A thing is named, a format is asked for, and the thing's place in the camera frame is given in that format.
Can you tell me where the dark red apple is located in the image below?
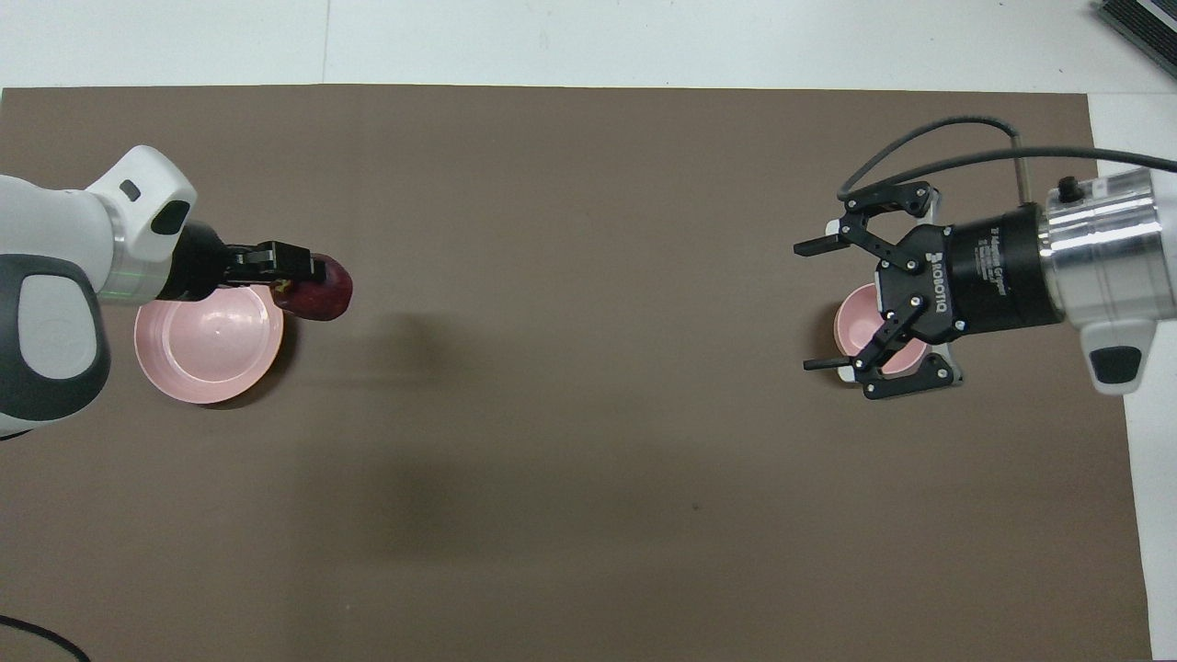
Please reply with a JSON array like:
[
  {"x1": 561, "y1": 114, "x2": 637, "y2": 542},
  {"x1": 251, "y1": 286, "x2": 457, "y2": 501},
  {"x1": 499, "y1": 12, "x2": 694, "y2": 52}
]
[{"x1": 276, "y1": 256, "x2": 354, "y2": 322}]

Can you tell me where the pink bowl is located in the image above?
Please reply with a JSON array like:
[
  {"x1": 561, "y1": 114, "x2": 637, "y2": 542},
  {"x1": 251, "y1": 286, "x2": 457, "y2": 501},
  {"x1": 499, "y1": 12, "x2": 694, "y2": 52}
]
[{"x1": 834, "y1": 283, "x2": 930, "y2": 376}]

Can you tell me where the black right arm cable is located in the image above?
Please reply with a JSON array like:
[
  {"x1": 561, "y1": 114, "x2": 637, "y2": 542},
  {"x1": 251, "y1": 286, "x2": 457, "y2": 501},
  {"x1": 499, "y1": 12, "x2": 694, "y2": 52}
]
[{"x1": 837, "y1": 115, "x2": 1177, "y2": 208}]

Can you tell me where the dark ribbed panel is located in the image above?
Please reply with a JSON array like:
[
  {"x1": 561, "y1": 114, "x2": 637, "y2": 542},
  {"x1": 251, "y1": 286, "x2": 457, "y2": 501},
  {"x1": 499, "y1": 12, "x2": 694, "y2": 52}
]
[{"x1": 1092, "y1": 0, "x2": 1177, "y2": 54}]

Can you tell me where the pink plate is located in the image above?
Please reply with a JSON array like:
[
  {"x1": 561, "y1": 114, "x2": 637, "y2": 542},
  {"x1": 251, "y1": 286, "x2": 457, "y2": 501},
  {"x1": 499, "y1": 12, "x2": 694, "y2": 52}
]
[{"x1": 134, "y1": 283, "x2": 286, "y2": 405}]

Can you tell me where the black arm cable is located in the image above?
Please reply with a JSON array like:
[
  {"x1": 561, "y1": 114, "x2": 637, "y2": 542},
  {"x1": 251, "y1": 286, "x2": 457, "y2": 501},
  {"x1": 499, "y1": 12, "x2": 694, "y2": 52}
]
[
  {"x1": 0, "y1": 614, "x2": 93, "y2": 662},
  {"x1": 837, "y1": 115, "x2": 1177, "y2": 208}
]

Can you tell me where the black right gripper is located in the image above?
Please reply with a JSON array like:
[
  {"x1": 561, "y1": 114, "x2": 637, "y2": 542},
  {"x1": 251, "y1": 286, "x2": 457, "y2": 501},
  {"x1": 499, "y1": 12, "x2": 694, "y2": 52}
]
[{"x1": 794, "y1": 181, "x2": 1068, "y2": 401}]

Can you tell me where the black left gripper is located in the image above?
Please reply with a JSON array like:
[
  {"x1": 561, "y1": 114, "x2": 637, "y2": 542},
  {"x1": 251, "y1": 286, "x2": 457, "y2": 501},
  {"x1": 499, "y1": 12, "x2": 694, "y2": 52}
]
[{"x1": 164, "y1": 221, "x2": 326, "y2": 302}]

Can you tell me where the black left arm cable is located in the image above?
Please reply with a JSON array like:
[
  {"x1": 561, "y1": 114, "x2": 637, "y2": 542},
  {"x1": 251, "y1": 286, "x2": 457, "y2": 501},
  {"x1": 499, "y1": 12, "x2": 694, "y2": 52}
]
[{"x1": 0, "y1": 614, "x2": 93, "y2": 662}]

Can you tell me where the brown table mat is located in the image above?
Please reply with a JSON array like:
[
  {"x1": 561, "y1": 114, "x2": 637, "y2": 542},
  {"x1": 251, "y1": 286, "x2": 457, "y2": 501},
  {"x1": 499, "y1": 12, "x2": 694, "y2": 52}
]
[{"x1": 0, "y1": 85, "x2": 1155, "y2": 662}]

